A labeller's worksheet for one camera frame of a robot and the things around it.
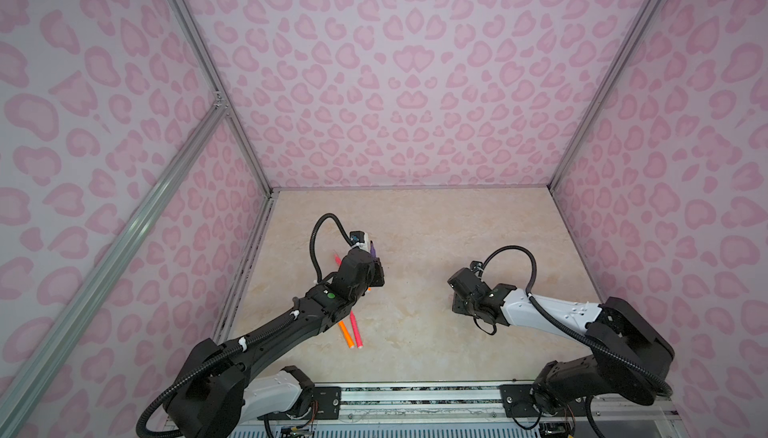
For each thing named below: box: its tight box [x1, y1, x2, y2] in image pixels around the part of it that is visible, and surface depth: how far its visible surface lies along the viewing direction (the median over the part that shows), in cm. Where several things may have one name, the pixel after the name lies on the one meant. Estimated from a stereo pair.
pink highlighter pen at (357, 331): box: [349, 310, 364, 349], surface depth 86 cm
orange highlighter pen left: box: [338, 320, 355, 349], surface depth 85 cm
